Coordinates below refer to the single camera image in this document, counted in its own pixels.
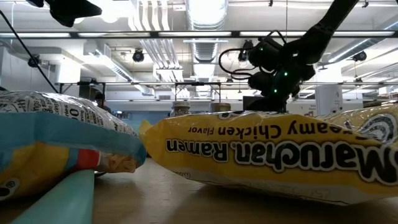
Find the white lidded spice jar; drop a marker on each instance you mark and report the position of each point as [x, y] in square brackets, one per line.
[180, 108]

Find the furikake jar with tan lid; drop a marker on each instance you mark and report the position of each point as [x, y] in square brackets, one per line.
[220, 107]

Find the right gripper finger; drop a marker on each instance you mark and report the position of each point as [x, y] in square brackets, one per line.
[273, 105]

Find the yellow Maruchan ramen packet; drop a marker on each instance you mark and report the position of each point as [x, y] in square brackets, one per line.
[248, 161]

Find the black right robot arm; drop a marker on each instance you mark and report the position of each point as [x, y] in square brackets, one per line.
[326, 28]

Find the silver ventilation duct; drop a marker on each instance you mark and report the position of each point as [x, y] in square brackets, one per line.
[206, 12]

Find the distant black metal frame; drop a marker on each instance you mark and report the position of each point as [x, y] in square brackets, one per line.
[194, 83]

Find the white column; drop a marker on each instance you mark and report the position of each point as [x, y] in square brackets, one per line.
[329, 99]

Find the black ceiling camera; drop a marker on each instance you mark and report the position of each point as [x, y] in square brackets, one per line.
[243, 56]
[34, 60]
[360, 56]
[138, 55]

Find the light blue ramen packet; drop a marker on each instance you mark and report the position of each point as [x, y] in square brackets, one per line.
[62, 130]

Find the person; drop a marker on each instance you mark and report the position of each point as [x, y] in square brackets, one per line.
[100, 99]

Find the black monitor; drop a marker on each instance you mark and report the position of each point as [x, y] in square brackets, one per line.
[247, 101]

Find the black overhead rail with lights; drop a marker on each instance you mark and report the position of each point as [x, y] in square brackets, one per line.
[236, 33]

